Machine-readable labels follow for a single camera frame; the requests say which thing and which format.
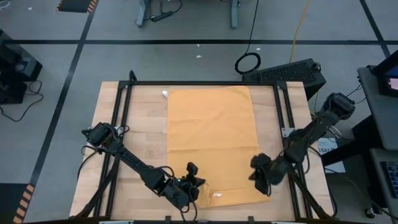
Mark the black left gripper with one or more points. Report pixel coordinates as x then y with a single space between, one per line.
177 189

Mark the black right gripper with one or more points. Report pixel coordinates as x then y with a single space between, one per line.
273 171

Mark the orange waffle weave towel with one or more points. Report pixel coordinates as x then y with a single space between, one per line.
214 133

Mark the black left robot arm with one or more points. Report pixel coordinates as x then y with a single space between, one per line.
133 161

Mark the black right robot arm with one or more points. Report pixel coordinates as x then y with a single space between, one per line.
311 133

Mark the white paper sign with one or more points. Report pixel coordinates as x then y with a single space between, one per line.
334 161

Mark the black computer tower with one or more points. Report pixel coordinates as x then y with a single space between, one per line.
286 73

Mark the black table support leg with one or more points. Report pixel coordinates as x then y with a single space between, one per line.
357 143

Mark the black caster wheel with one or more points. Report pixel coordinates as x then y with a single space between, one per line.
370 213

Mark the grey side table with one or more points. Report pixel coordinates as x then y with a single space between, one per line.
382 118
377 186

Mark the dark control keypad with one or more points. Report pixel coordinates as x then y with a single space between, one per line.
392 179

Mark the grey desk leg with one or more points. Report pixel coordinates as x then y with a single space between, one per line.
234 15
143 12

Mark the black monitor with lit screen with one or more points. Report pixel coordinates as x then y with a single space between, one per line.
387 74

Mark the black power strip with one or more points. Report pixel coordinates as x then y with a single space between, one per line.
161 16

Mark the black orange hazard mat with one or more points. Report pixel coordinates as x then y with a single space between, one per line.
74 5
9 202

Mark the black equipment stack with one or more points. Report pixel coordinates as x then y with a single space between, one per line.
15 65

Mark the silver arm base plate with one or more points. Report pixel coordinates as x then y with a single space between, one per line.
286 132

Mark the silver aluminium bracket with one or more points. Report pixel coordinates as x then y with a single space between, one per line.
116 222
283 222

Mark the black aluminium table frame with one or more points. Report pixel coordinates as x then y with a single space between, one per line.
202 83

